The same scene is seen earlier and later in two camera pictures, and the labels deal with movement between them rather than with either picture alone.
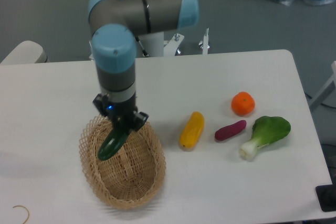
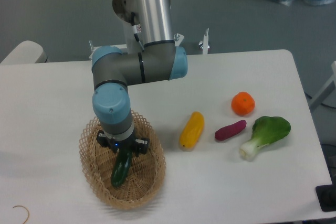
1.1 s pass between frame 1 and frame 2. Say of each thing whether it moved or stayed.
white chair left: stayed
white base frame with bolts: stayed
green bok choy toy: stayed
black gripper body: moved
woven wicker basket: stayed
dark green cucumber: moved
